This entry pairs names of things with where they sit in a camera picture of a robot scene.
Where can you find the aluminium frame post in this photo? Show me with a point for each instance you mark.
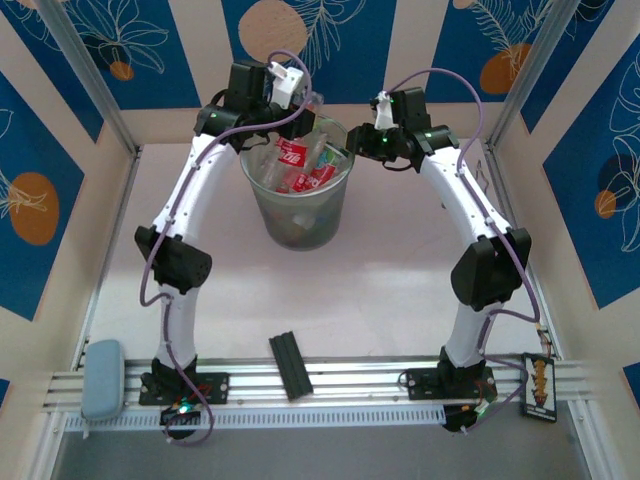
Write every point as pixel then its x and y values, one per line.
pixel 95 85
pixel 530 75

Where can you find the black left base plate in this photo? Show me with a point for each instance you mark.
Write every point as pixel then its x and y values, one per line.
pixel 217 387

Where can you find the controller board with led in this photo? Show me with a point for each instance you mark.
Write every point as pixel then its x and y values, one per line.
pixel 180 412
pixel 457 417

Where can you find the light blue zip case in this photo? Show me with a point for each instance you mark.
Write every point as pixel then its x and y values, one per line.
pixel 102 380

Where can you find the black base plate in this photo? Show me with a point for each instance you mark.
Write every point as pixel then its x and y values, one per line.
pixel 217 387
pixel 420 385

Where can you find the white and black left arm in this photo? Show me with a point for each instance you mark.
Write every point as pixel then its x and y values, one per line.
pixel 190 190

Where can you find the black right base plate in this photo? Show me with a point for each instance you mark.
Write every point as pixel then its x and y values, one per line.
pixel 420 385

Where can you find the right controller board with LED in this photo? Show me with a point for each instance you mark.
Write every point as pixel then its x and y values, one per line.
pixel 457 417

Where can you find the translucent grey plastic bin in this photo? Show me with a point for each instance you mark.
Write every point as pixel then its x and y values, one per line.
pixel 300 225

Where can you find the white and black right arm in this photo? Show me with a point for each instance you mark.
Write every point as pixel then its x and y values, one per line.
pixel 460 195

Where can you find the black ribbed rail piece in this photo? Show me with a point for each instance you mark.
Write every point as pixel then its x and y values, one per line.
pixel 291 365

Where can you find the left controller board with LED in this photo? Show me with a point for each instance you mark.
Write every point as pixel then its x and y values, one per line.
pixel 180 412

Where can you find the aluminium mounting rail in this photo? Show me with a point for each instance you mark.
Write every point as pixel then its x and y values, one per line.
pixel 350 380

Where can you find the black board orange print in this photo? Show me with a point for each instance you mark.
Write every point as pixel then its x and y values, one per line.
pixel 539 387

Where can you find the aluminium side rail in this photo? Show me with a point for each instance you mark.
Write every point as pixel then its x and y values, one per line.
pixel 108 260

